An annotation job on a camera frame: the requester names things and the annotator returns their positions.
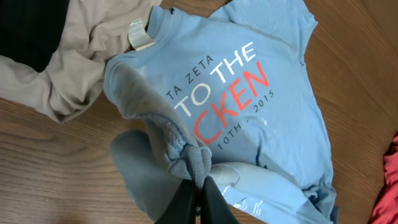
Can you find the red garment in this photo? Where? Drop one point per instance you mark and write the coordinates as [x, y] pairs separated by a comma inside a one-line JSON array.
[[385, 209]]

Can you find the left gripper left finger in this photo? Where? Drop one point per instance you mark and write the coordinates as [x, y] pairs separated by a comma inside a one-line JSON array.
[[182, 208]]

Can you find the black folded garment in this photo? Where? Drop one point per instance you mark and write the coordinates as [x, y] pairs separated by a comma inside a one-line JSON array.
[[31, 30]]

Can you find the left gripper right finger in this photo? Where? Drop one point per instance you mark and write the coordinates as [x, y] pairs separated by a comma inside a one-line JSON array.
[[214, 209]]

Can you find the light blue t-shirt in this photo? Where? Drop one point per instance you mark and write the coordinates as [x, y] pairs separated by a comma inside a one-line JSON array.
[[225, 96]]

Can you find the beige folded garment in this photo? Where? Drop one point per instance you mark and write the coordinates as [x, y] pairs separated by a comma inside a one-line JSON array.
[[95, 31]]

